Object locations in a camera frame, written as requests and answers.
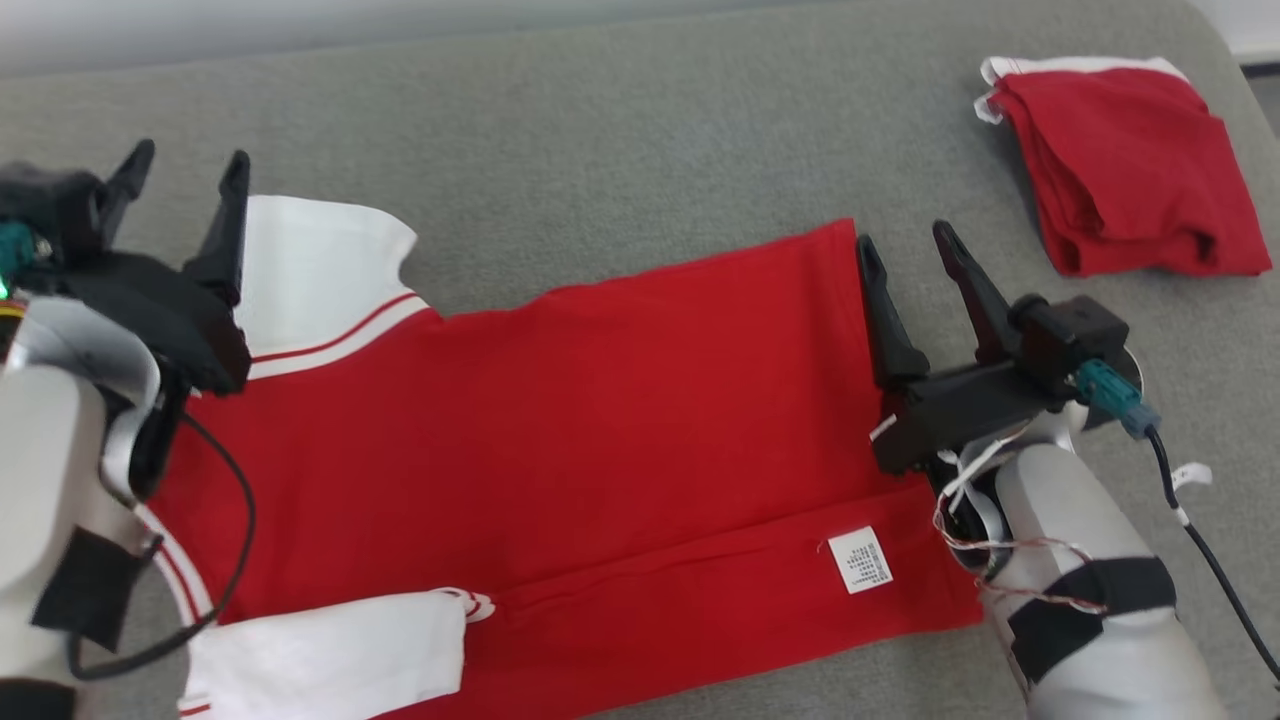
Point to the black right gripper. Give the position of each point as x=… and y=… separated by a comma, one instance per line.
x=960, y=405

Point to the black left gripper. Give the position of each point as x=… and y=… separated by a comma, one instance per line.
x=160, y=310

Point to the red shorts with white stripes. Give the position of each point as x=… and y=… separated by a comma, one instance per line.
x=1130, y=170

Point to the red jersey with white sleeves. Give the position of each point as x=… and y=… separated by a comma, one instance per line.
x=600, y=400

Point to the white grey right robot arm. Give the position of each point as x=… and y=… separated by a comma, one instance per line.
x=1080, y=500

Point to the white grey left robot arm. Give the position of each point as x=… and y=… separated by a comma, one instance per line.
x=40, y=450

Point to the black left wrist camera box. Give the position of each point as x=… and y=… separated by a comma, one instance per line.
x=55, y=210

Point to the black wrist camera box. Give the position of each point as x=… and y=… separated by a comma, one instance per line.
x=1070, y=325
x=55, y=210

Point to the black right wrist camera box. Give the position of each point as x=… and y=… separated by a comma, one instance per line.
x=1070, y=325

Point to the black wall baseboard strip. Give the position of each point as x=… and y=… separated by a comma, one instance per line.
x=1265, y=68

